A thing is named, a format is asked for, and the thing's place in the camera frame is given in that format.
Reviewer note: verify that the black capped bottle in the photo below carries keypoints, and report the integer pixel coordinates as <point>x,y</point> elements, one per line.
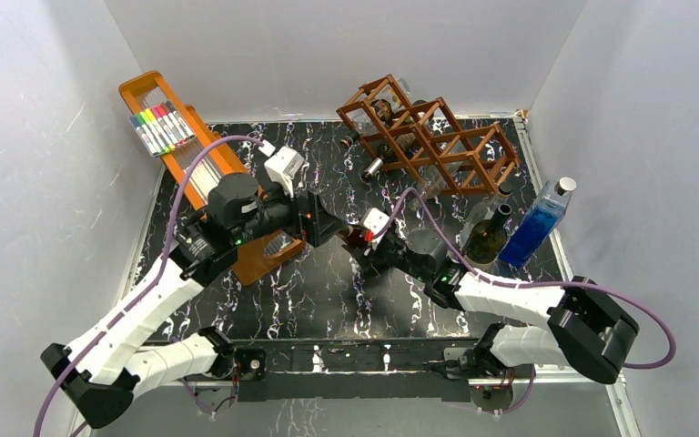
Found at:
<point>382,100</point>

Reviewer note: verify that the dark green wine bottle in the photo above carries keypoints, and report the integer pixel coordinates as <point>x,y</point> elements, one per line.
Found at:
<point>487,238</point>

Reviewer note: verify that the gold capped wine bottle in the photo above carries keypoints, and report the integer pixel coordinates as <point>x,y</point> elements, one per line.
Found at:
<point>353,237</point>

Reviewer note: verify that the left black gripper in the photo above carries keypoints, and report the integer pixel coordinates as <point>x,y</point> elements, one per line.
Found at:
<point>320,226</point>

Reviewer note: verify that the brown wooden wine rack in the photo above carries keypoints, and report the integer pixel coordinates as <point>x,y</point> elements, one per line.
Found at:
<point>486,155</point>

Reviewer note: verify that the blue square glass bottle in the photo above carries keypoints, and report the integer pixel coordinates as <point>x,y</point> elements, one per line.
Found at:
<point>545,213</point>

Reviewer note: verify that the silver capped wine bottle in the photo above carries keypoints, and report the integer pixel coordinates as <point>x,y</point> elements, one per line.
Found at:
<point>385,154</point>

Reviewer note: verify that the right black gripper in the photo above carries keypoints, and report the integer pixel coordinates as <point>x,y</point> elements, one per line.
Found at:
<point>369,252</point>

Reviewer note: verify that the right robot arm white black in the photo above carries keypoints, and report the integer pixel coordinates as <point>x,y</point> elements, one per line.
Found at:
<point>572,325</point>

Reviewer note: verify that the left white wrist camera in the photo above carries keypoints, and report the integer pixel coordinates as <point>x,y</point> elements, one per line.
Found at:
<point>283,166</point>

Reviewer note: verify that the clear empty bottle in rack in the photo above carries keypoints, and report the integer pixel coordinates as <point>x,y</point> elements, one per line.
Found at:
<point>432,183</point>

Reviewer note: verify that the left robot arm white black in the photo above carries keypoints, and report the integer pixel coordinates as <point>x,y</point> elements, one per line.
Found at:
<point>105,370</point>

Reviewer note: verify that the pack of coloured markers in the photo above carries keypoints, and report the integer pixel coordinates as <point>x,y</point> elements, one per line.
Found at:
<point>162,129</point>

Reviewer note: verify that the clear packet with red label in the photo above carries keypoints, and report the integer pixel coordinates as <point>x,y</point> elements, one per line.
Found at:
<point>205,177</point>

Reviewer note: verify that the clear glass bottle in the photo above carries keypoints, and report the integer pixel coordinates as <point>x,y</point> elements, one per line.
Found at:
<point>484,209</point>

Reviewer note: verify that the black metal base frame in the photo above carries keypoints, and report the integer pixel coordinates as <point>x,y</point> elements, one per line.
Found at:
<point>272,370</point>

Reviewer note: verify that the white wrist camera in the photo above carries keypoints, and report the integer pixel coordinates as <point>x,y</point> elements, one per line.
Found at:
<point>283,166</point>
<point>375,224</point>

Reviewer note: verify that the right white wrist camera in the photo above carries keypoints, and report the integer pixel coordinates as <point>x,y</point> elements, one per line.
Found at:
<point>375,224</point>

